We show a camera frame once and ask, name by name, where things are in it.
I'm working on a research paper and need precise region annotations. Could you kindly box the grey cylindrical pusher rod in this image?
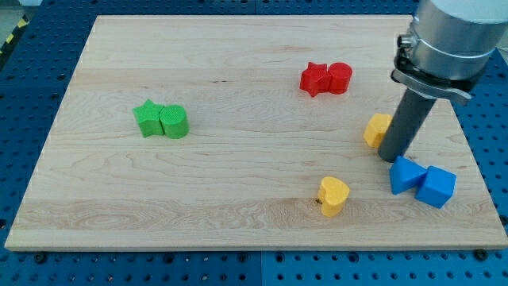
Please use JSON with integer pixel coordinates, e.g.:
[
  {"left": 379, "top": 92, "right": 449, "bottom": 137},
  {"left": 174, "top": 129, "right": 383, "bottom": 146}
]
[{"left": 378, "top": 89, "right": 436, "bottom": 163}]

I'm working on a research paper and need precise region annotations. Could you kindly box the yellow hexagon block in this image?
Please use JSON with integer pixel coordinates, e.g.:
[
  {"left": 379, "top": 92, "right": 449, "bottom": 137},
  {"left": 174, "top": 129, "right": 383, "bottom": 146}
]
[{"left": 363, "top": 114, "right": 392, "bottom": 148}]

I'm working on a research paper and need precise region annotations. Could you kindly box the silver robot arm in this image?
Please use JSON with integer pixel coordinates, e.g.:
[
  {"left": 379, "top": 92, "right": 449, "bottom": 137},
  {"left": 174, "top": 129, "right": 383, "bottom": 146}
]
[{"left": 378, "top": 0, "right": 507, "bottom": 162}]

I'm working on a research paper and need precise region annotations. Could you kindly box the blue triangle block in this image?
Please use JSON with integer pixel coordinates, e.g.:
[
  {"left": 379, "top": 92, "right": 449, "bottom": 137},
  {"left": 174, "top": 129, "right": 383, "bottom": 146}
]
[{"left": 389, "top": 156, "right": 427, "bottom": 195}]

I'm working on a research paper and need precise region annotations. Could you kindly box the blue cube block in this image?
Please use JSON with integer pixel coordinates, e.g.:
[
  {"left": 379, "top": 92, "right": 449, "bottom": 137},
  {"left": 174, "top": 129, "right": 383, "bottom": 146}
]
[{"left": 415, "top": 165, "right": 456, "bottom": 209}]

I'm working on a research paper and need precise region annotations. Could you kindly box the red cylinder block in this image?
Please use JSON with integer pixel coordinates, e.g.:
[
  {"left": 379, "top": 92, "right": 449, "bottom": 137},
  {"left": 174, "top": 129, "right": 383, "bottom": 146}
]
[{"left": 328, "top": 62, "right": 352, "bottom": 95}]

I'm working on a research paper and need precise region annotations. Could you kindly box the red star block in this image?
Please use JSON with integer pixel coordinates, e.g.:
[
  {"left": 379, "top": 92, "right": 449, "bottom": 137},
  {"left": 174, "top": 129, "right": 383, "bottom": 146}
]
[{"left": 299, "top": 62, "right": 332, "bottom": 97}]

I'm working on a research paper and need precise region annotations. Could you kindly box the yellow heart block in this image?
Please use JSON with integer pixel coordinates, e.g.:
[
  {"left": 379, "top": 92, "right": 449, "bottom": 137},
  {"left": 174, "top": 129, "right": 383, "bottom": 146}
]
[{"left": 317, "top": 176, "right": 350, "bottom": 217}]

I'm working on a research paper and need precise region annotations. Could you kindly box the wooden board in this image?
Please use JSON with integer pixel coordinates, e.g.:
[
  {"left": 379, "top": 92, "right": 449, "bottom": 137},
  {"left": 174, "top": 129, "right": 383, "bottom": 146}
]
[{"left": 6, "top": 15, "right": 507, "bottom": 252}]

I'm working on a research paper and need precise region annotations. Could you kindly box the green cylinder block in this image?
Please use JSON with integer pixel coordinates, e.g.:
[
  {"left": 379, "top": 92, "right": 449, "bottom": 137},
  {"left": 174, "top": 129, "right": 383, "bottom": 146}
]
[{"left": 160, "top": 105, "right": 189, "bottom": 139}]

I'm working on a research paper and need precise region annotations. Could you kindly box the green star block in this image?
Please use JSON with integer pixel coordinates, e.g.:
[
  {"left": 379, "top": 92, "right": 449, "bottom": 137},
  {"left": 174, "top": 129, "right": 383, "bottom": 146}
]
[{"left": 133, "top": 99, "right": 164, "bottom": 137}]

